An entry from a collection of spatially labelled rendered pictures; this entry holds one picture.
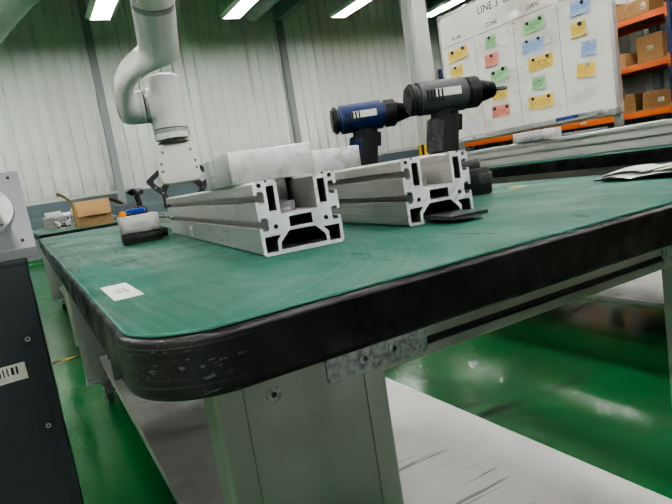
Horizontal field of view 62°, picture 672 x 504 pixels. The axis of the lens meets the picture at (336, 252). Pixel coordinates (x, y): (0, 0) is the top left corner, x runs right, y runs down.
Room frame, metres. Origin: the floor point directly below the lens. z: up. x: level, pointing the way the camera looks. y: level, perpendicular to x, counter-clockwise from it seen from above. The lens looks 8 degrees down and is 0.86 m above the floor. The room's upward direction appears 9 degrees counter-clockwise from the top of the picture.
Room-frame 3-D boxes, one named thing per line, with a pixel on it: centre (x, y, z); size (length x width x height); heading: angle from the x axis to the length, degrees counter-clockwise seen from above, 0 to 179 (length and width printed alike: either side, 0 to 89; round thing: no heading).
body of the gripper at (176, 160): (1.43, 0.36, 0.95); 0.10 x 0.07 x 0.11; 112
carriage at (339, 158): (1.09, 0.01, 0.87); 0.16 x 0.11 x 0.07; 22
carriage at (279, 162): (0.79, 0.09, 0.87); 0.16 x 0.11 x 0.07; 22
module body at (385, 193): (1.09, 0.01, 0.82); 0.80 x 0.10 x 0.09; 22
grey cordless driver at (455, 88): (1.07, -0.27, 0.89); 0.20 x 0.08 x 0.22; 101
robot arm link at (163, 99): (1.43, 0.36, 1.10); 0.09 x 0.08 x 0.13; 108
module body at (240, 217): (1.02, 0.19, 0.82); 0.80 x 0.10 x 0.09; 22
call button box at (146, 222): (1.23, 0.41, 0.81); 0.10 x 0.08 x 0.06; 112
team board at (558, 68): (4.06, -1.48, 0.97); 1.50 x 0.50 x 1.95; 28
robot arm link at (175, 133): (1.43, 0.35, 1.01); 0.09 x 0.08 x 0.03; 112
